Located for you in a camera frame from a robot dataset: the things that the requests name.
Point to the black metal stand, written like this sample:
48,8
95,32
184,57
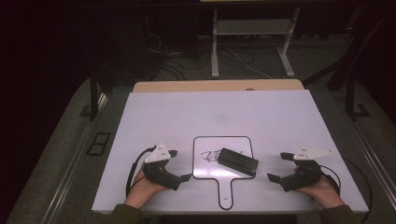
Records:
351,93
93,99

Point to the person's right hand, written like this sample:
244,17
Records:
323,193

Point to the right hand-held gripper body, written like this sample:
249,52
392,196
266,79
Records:
300,177

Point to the metal floor rail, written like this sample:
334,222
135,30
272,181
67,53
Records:
67,174
373,158

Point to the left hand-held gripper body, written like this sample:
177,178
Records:
158,174

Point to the person's left hand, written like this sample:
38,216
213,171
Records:
143,190

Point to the white metal stand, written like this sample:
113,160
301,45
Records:
253,27

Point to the black whiteboard eraser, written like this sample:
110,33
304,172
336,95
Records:
238,161

